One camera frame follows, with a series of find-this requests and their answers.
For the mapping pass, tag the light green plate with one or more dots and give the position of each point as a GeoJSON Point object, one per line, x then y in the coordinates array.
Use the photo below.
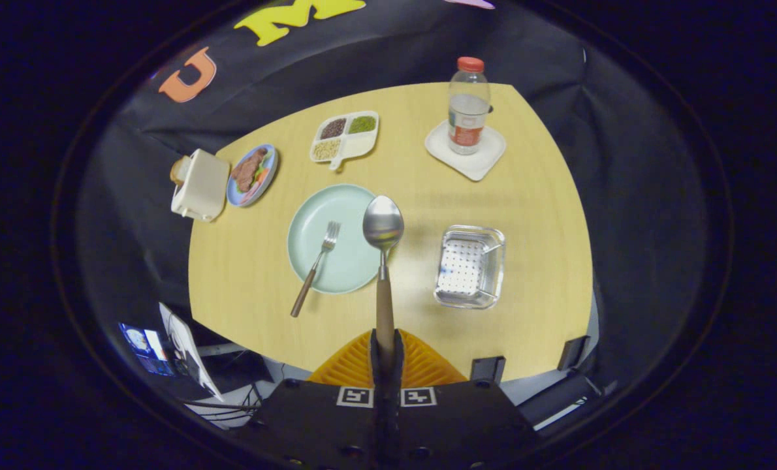
{"type": "Point", "coordinates": [336, 209]}

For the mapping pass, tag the black table clamp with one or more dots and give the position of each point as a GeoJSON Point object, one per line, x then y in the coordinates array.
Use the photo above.
{"type": "Point", "coordinates": [573, 352]}
{"type": "Point", "coordinates": [488, 369]}

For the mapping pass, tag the white square coaster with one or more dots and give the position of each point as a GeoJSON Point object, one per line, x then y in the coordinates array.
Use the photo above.
{"type": "Point", "coordinates": [473, 166]}

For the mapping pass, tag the small blue plate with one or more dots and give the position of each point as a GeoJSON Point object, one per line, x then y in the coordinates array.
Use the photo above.
{"type": "Point", "coordinates": [273, 160]}

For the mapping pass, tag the white toaster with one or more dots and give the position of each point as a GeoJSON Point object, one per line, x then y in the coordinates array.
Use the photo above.
{"type": "Point", "coordinates": [206, 186]}

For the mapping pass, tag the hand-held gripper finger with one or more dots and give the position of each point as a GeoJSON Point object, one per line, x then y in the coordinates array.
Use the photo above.
{"type": "Point", "coordinates": [379, 418]}
{"type": "Point", "coordinates": [395, 418]}

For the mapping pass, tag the bread slice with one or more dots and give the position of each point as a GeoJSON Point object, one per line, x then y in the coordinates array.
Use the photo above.
{"type": "Point", "coordinates": [178, 171]}

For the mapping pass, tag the blue lit screen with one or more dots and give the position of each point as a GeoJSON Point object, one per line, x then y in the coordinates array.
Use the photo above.
{"type": "Point", "coordinates": [143, 346]}

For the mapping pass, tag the white divided bean dish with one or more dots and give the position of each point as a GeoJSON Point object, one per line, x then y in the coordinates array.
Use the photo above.
{"type": "Point", "coordinates": [356, 145]}

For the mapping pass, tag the black chair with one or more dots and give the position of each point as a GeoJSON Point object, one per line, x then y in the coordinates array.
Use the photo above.
{"type": "Point", "coordinates": [558, 398]}

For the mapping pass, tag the metal drain basket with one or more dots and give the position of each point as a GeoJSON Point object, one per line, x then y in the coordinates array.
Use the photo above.
{"type": "Point", "coordinates": [467, 267]}

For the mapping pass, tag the clear red-capped plastic bottle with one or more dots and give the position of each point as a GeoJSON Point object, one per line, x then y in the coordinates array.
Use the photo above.
{"type": "Point", "coordinates": [468, 111]}

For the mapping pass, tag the meat and vegetable food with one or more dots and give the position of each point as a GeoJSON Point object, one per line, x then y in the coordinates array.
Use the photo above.
{"type": "Point", "coordinates": [246, 171]}

